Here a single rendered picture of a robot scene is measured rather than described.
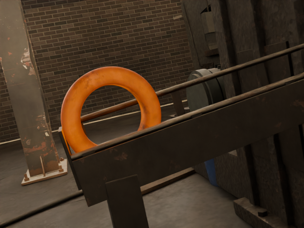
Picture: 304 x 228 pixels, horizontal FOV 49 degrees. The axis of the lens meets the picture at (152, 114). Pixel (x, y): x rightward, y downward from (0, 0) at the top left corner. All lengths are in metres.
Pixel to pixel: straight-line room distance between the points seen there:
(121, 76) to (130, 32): 6.30
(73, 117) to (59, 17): 6.25
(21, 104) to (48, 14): 3.88
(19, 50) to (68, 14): 3.76
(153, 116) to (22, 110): 2.57
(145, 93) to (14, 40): 2.61
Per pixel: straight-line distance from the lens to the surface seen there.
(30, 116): 3.14
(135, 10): 7.00
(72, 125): 0.60
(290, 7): 1.06
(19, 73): 3.14
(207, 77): 0.73
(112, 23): 6.87
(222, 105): 0.65
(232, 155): 1.72
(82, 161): 0.59
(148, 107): 0.62
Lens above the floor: 0.72
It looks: 7 degrees down
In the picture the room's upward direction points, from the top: 12 degrees counter-clockwise
